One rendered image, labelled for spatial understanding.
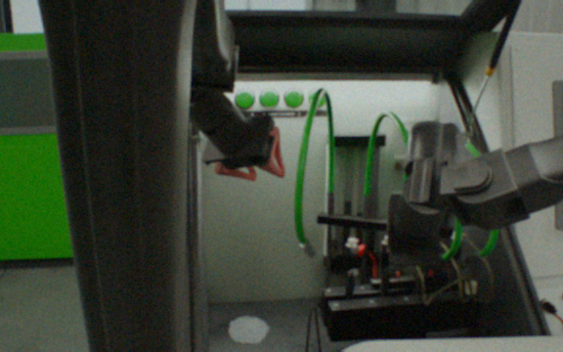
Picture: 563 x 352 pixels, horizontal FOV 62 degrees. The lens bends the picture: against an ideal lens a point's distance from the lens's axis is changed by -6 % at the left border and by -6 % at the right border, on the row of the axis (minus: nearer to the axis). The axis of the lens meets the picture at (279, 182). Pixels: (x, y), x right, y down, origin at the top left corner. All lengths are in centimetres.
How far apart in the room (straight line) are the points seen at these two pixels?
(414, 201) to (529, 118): 68
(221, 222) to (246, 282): 19
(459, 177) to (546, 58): 75
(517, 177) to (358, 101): 78
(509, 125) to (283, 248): 64
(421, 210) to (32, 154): 318
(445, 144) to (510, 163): 10
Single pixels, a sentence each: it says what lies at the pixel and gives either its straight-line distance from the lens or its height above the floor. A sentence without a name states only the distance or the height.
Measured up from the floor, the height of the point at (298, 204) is 125.
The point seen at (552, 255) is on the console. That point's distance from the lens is 127.
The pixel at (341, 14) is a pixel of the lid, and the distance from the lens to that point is 110.
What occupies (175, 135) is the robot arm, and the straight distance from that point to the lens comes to 19.
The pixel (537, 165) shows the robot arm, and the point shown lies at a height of 139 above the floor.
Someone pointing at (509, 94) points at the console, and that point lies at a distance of 120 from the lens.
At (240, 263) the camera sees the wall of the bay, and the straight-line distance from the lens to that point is 134.
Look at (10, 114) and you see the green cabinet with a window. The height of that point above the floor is 110.
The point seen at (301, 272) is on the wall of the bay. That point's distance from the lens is 137.
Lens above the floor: 151
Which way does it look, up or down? 16 degrees down
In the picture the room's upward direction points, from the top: straight up
